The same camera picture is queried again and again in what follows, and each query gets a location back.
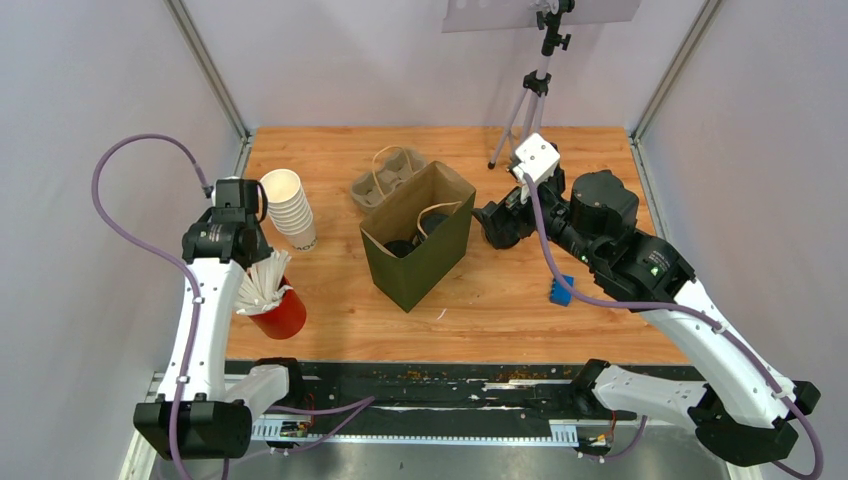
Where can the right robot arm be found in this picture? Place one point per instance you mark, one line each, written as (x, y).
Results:
(740, 409)

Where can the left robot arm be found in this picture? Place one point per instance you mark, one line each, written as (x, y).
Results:
(194, 415)

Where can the stack of white paper cups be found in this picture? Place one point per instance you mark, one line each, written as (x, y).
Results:
(289, 209)

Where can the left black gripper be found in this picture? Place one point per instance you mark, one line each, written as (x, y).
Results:
(263, 250)

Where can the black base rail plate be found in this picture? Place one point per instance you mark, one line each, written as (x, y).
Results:
(457, 402)

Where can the green paper bag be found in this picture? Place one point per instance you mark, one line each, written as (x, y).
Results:
(436, 188)

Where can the blue toy brick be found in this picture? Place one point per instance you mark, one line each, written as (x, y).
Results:
(559, 295)

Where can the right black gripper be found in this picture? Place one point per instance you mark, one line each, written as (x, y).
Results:
(494, 215)

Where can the red cup holder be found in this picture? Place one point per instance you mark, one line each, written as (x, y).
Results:
(285, 320)

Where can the cardboard cup carrier tray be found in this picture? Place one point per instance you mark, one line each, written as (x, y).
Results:
(390, 168)

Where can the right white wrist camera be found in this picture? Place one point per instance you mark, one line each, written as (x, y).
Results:
(534, 157)

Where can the camera tripod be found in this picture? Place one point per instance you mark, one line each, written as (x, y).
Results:
(535, 84)

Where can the black plastic cup lid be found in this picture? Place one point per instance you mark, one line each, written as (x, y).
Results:
(400, 248)

